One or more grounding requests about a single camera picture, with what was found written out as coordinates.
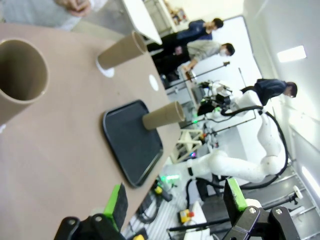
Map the person's left hand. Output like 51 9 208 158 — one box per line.
71 0 92 17

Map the person with face mask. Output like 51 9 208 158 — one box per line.
149 32 236 76

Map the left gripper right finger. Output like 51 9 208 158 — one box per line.
223 177 301 240

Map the beige wooden stool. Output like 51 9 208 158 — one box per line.
171 128 204 165

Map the tall tan paper cup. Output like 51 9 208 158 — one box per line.
96 31 148 71
0 38 50 126
141 100 186 131

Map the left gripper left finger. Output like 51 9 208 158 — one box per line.
53 183 129 240

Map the white scalloped paper coaster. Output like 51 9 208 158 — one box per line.
148 74 159 91
95 58 116 78

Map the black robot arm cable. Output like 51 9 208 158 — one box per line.
186 104 290 201

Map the person in navy top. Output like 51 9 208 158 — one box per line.
176 17 225 42

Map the person in white jacket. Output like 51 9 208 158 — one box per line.
0 0 110 32

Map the yellow emergency stop box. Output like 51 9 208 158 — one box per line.
176 209 196 224

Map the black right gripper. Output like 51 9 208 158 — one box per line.
215 92 232 111

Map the rectangular ceiling light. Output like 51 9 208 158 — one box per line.
276 45 308 63

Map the person's right hand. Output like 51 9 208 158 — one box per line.
53 0 81 14

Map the white side table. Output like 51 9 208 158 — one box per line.
121 0 163 46

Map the person in dark hoodie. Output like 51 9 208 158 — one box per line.
239 78 298 106

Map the black plastic serving tray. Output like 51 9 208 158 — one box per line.
102 99 164 189

